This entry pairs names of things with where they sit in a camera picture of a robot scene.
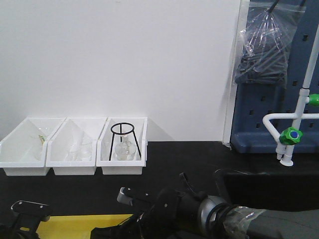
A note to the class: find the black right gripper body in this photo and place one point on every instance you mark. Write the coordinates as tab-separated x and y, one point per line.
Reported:
137	226

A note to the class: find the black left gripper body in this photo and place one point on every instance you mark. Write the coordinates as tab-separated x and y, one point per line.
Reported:
24	227

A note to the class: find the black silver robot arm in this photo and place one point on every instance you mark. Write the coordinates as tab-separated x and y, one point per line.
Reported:
209	216

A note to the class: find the yellow plastic tray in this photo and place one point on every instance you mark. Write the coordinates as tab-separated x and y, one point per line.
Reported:
76	227

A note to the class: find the clear glass flask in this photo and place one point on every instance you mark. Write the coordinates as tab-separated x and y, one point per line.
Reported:
125	150

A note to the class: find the white bin left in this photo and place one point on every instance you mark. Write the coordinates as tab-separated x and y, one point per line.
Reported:
15	148

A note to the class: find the white bin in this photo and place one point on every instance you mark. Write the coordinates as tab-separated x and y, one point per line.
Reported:
15	148
116	167
71	130

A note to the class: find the glassware in left bin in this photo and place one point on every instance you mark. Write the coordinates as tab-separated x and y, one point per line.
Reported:
39	142

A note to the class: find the white bin right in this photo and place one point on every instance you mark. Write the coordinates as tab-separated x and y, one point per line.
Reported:
116	167

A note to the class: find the clear glassware in middle bin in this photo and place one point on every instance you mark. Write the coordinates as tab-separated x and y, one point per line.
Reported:
80	150

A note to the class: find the white bin middle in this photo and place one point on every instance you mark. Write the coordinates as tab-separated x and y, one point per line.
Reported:
71	130

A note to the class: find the black lab sink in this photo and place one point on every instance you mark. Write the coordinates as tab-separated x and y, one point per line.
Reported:
281	192

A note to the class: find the blue grey drying pegboard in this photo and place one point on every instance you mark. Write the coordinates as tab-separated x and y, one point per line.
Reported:
253	101

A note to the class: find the white lab faucet green knobs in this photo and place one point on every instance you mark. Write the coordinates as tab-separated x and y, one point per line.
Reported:
287	139

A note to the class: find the clear bag of black pegs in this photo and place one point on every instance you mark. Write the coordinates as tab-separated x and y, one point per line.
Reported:
267	41

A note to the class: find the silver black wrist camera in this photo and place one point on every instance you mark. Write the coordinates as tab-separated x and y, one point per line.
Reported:
133	196

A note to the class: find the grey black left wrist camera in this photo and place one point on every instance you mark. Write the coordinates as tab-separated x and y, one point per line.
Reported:
27	208

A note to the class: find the black wire tripod stand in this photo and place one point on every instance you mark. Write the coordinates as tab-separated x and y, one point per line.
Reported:
120	129

